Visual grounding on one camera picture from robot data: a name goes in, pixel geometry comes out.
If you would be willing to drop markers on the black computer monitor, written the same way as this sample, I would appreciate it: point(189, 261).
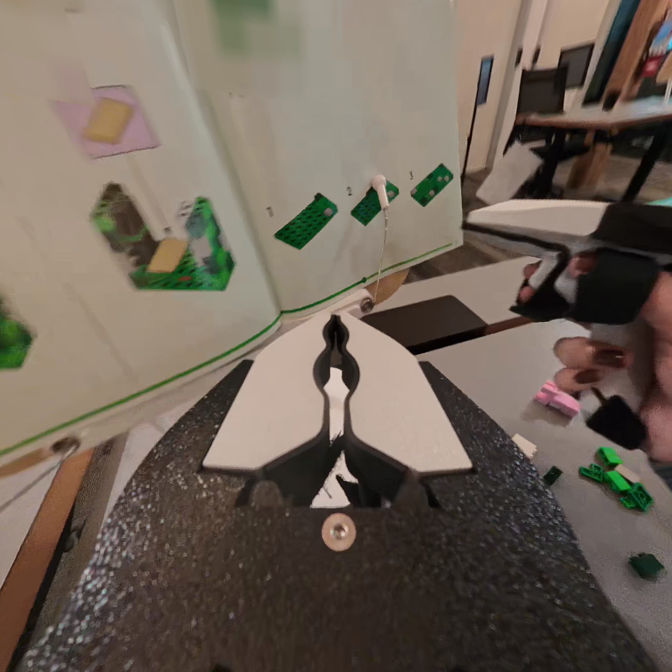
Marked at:
point(576, 65)

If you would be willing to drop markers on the open instruction booklet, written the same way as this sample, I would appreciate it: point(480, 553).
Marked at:
point(262, 131)

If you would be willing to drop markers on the dark green toy brick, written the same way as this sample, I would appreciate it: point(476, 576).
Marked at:
point(647, 566)

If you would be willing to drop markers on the grey desk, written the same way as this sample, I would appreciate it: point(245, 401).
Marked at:
point(577, 530)

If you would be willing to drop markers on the black office chair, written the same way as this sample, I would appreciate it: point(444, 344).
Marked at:
point(543, 89)

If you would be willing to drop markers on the black desk pad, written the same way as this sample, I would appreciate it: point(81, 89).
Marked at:
point(425, 320)

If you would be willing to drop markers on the pink toy brick pig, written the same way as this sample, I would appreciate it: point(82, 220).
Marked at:
point(557, 399)

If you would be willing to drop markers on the white toy brick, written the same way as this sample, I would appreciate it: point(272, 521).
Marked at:
point(525, 445)

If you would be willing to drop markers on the white paper sheet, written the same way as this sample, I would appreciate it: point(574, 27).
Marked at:
point(506, 173)

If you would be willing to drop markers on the tablet on floor stand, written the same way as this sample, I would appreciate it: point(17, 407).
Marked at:
point(485, 78)

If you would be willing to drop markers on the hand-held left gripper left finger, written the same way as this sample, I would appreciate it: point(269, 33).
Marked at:
point(273, 409)

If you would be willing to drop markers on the person's right hand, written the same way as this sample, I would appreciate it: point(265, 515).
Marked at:
point(659, 378)

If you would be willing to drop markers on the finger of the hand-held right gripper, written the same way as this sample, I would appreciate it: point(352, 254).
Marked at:
point(519, 244)
point(540, 215)

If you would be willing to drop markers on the long wooden table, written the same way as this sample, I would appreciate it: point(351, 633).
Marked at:
point(603, 118)

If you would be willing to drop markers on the small black-green toy brick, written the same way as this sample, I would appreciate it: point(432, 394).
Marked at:
point(552, 475)

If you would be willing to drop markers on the pile of green bricks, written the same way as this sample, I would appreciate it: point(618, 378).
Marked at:
point(622, 485)

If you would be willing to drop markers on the wood-edged side desk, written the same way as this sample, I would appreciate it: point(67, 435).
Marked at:
point(31, 525)

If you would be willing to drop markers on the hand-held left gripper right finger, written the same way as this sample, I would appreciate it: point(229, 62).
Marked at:
point(404, 414)

